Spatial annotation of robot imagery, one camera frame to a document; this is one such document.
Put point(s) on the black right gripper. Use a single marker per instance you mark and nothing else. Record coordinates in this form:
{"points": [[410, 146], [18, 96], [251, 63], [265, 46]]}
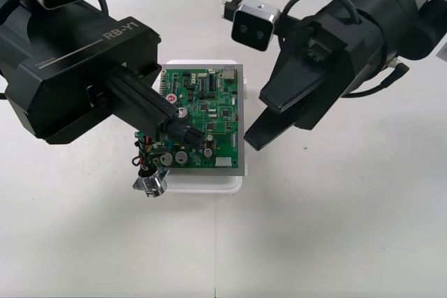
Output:
{"points": [[335, 78]]}

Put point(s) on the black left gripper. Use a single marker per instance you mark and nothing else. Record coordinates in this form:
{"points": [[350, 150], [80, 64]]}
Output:
{"points": [[87, 50]]}

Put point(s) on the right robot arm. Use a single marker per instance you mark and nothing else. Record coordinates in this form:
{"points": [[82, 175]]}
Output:
{"points": [[384, 15]]}

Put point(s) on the green circuit board grey frame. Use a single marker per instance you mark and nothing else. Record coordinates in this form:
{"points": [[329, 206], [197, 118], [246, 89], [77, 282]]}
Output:
{"points": [[223, 102]]}

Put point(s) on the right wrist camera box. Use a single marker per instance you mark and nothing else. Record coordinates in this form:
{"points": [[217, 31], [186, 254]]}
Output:
{"points": [[255, 26]]}

